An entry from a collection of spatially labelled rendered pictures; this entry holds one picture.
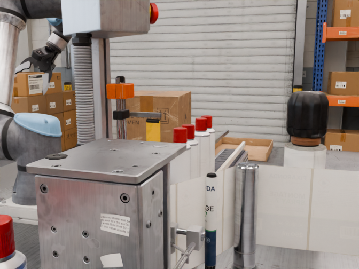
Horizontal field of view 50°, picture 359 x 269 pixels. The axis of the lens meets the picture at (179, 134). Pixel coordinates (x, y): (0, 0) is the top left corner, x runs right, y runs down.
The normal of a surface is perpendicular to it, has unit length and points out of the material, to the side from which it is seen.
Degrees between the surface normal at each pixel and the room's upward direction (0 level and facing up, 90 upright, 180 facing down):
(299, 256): 0
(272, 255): 0
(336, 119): 90
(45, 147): 88
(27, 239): 0
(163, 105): 90
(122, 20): 90
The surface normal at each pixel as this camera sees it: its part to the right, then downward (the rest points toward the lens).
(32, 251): 0.00, -0.98
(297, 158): -0.62, 0.15
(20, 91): -0.22, 0.18
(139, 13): 0.60, 0.14
